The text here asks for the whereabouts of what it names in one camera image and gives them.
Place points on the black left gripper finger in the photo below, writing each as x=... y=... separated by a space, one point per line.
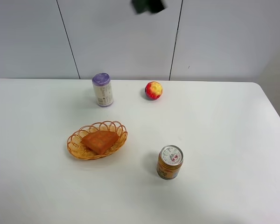
x=140 y=6

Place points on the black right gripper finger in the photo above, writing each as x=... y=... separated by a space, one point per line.
x=155 y=6

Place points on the orange waffle wedge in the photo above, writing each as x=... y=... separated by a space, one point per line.
x=100 y=141

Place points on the orange woven wicker basket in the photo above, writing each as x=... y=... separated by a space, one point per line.
x=77 y=149

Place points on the red yellow apple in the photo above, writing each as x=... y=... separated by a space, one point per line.
x=153 y=90

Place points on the purple white cylindrical container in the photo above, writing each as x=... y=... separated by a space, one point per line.
x=103 y=89

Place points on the orange drink can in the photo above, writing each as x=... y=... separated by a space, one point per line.
x=170 y=160

